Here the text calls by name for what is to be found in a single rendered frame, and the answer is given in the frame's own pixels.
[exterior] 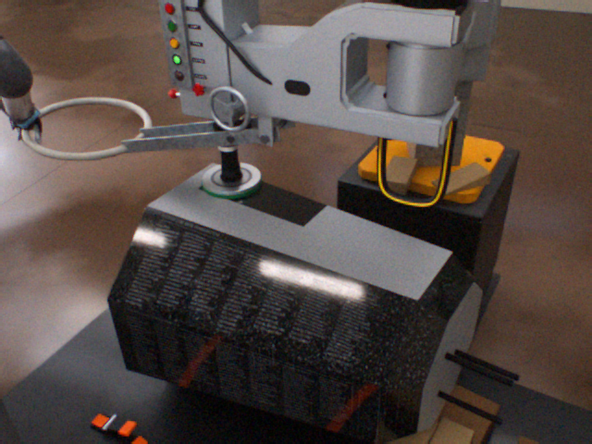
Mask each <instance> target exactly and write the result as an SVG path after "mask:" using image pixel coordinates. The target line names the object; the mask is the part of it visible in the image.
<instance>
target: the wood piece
mask: <svg viewBox="0 0 592 444"><path fill-rule="evenodd" d="M417 161H418V160H415V159H410V158H404V157H398V156H393V158H392V160H391V161H390V163H389V165H388V166H387V168H386V181H387V184H388V185H389V187H390V188H391V189H392V190H393V191H395V192H396V193H399V194H404V195H405V194H406V192H407V191H408V189H409V186H410V184H411V182H412V180H413V176H414V174H415V172H416V170H417Z"/></svg>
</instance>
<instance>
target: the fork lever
mask: <svg viewBox="0 0 592 444"><path fill-rule="evenodd" d="M213 123H214V121H207V122H198V123H190V124H180V125H170V126H162V127H152V128H144V129H140V132H141V133H143V134H145V136H146V138H143V139H133V140H122V141H121V144H123V145H125V146H126V147H127V152H125V153H136V152H148V151H160V150H172V149H185V148H197V147H210V146H222V145H235V144H247V143H259V129H258V117H252V118H251V128H250V129H245V130H243V131H240V132H229V131H226V130H225V131H215V132H214V131H213ZM296 127H297V125H296V122H295V121H290V120H285V119H279V118H273V131H274V142H280V141H281V138H280V135H279V130H280V129H289V128H296ZM260 141H261V143H263V144H267V143H268V142H269V139H268V136H266V135H264V134H263V135H262V136H261V137H260Z"/></svg>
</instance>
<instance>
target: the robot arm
mask: <svg viewBox="0 0 592 444"><path fill-rule="evenodd" d="M31 86H32V74H31V70H30V68H29V66H28V65H27V63H26V62H25V61H24V59H23V57H22V56H21V55H20V53H19V52H18V51H17V50H16V49H15V47H14V46H13V45H12V44H11V43H10V42H9V41H8V40H6V39H5V38H4V37H3V36H2V35H1V34H0V109H1V110H2V111H3V112H4V113H5V114H6V115H7V116H8V117H10V119H9V120H10V124H11V127H12V130H14V129H15V128H16V129H17V130H18V141H20V140H22V141H23V139H22V135H21V131H22V130H32V131H34V133H35V136H34V137H35V140H36V141H38V143H39V144H41V142H42V139H43V123H42V121H41V120H40V119H39V115H40V114H41V111H40V110H39V108H38V107H36V105H35V103H33V102H32V101H31V92H30V90H31ZM11 121H12V122H13V126H12V122H11ZM23 143H24V144H26V143H25V142H24V141H23Z"/></svg>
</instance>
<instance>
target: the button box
mask: <svg viewBox="0 0 592 444"><path fill-rule="evenodd" d="M158 2H159V9H160V16H161V21H162V28H163V33H164V40H165V46H166V58H167V64H168V70H169V77H170V83H171V85H172V86H178V87H184V88H190V89H192V88H193V87H195V86H194V85H195V83H194V77H193V69H192V62H191V48H190V40H189V33H188V25H187V19H186V11H185V3H184V0H158ZM166 2H170V3H172V4H173V7H174V8H175V13H174V14H173V15H168V14H167V12H166V11H165V3H166ZM169 20H173V21H174V22H175V23H176V24H177V30H176V31H175V32H172V31H170V30H169V29H168V28H167V22H168V21H169ZM171 37H175V38H177V39H178V40H179V48H177V49H175V48H173V47H172V46H171V45H170V43H169V40H170V38H171ZM173 55H178V56H180V58H182V64H181V65H179V66H176V65H175V64H174V63H173V61H172V56H173ZM176 70H181V71H182V72H183V73H184V76H185V79H184V80H183V81H178V80H177V79H176V78H175V76H174V72H175V71H176Z"/></svg>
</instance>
